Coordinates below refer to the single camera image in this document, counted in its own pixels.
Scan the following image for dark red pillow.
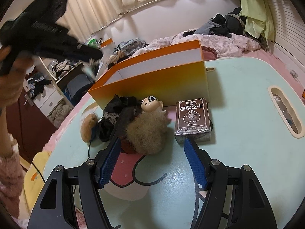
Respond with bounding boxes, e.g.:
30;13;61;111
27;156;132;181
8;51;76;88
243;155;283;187
202;46;218;60

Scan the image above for person's left hand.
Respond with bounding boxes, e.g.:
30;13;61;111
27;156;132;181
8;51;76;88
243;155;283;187
0;45;35;109

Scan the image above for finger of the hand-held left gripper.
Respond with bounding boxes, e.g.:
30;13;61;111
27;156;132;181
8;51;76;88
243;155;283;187
69;43;103;61

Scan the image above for grey fluffy throw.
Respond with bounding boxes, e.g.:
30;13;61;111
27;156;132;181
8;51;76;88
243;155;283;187
46;101;73;127

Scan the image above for dark clothes pile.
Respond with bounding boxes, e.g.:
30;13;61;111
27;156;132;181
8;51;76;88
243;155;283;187
183;7;246;39

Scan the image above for dark playing card box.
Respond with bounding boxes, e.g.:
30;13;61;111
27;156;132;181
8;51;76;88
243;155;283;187
174;97;214;144

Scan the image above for dark chair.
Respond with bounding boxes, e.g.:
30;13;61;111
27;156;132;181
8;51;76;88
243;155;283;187
65;74;96;105

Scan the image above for black cable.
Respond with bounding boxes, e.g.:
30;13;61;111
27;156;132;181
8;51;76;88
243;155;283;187
87;135;96;161

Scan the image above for mint cartoon lap table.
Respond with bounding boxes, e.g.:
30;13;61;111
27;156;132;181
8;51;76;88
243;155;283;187
43;57;305;229

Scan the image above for white drawer cabinet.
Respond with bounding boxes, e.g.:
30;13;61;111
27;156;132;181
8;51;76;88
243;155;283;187
31;57;84;117

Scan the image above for pale green hanging garment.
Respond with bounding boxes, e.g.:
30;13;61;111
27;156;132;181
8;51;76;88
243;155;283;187
238;0;275;43

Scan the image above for person's left forearm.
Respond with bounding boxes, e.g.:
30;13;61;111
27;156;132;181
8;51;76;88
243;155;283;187
0;105;25;213

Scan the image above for orange cardboard box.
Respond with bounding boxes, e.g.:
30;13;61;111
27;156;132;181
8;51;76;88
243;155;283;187
88;39;210;110

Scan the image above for pink floral quilt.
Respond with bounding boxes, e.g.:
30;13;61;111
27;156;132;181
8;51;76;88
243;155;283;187
136;32;261;59

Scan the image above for white slatted door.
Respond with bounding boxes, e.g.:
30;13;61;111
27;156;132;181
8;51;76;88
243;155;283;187
267;0;305;81

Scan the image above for fluffy haired doll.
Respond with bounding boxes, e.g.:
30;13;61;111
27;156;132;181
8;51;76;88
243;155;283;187
126;95;172;155

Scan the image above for black lace trimmed cloth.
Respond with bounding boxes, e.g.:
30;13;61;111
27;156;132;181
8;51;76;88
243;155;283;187
98;95;143;142

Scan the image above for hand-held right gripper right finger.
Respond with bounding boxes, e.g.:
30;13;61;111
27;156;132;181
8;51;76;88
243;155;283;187
183;138;278;229

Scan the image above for mixed clothes heap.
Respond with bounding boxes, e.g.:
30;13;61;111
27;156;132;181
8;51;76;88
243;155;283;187
27;60;79;101

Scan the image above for tan round plush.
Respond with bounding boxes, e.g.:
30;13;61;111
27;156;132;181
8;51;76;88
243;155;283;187
80;113;98;142

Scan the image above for yellow plush cushion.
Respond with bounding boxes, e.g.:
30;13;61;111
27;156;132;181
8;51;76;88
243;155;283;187
24;150;51;210

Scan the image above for grey patterned clothes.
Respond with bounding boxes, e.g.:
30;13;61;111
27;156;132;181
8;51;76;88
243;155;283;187
114;38;147;55

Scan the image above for tan and black garment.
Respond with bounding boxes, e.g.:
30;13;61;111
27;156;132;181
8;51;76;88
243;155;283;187
107;52;130;69

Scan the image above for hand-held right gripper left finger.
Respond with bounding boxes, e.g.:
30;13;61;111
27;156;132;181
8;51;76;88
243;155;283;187
27;137;122;229

